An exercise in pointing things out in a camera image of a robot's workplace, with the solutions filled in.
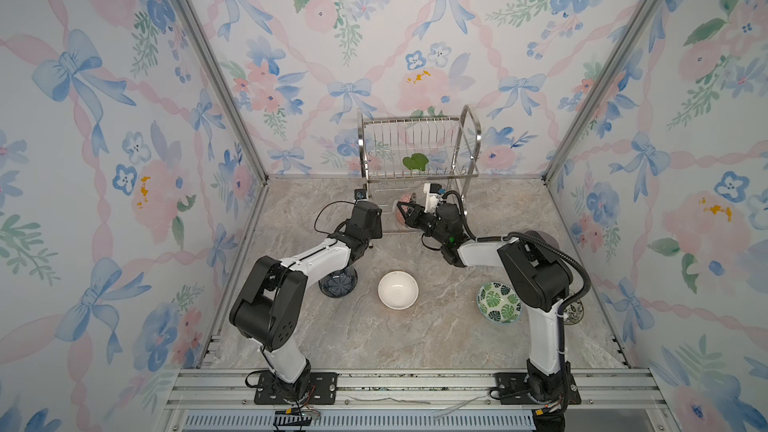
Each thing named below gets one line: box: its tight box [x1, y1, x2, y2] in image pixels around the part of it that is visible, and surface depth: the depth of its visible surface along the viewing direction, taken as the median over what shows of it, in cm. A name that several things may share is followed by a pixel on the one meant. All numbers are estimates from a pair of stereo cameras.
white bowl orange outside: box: [378, 270, 419, 310], surface depth 90 cm
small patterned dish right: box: [564, 299, 584, 325], surface depth 85 cm
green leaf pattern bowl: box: [476, 282, 522, 324], surface depth 87 cm
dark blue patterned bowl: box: [318, 265, 358, 298], surface depth 91 cm
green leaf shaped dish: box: [402, 153, 429, 171], surface depth 88 cm
